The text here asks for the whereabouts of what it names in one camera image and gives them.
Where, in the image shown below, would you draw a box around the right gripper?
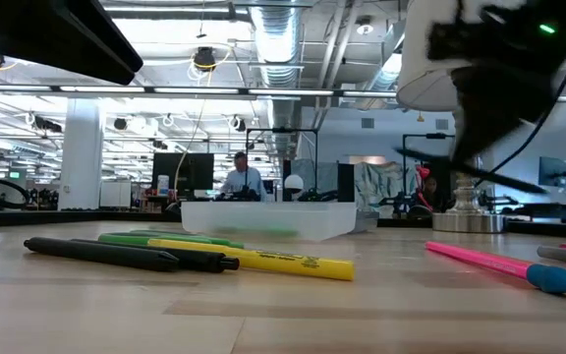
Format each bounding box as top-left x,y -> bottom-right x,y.
427,7 -> 566,164

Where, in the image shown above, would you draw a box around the pink pencil with blue cap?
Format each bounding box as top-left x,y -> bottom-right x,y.
424,240 -> 566,295

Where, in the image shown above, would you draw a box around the clear box with grey lid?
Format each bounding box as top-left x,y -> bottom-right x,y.
180,200 -> 380,242

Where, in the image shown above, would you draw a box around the yellow highlighter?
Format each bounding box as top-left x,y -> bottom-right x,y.
147,238 -> 356,282

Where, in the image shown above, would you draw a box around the black pen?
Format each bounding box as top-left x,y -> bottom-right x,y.
71,239 -> 240,274
24,237 -> 180,273

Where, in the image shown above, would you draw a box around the green handled scissors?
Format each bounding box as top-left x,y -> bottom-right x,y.
98,229 -> 245,250

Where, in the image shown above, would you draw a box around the monitor on arm mount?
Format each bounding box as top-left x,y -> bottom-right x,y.
538,155 -> 566,189

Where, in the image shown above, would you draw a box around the black speaker box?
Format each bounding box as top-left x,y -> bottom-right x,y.
337,162 -> 356,203

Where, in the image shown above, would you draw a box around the white shade table lamp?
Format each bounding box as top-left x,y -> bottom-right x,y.
395,0 -> 542,234

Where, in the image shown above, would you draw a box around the person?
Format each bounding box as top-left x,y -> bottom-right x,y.
421,175 -> 442,210
218,150 -> 268,202

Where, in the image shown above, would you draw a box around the painted cloth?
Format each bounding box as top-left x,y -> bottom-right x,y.
354,161 -> 405,206

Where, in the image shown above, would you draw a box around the white round object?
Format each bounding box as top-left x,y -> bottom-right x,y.
283,174 -> 305,202

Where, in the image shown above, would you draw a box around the black ceiling device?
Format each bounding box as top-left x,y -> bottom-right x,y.
193,46 -> 217,73

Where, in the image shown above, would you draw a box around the black computer monitor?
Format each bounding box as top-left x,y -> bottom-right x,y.
152,152 -> 214,198

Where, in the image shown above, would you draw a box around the long ceiling light bar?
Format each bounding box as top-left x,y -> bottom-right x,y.
0,84 -> 397,97

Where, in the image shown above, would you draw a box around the white pillar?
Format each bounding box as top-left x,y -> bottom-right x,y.
58,97 -> 105,211

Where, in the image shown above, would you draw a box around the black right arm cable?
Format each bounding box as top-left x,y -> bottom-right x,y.
474,41 -> 566,188

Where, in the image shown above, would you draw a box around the black stand frame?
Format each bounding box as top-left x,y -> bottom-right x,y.
402,132 -> 456,207
245,127 -> 319,203

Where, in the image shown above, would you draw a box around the black aluminium table frame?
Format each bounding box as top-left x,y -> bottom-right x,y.
0,204 -> 566,242

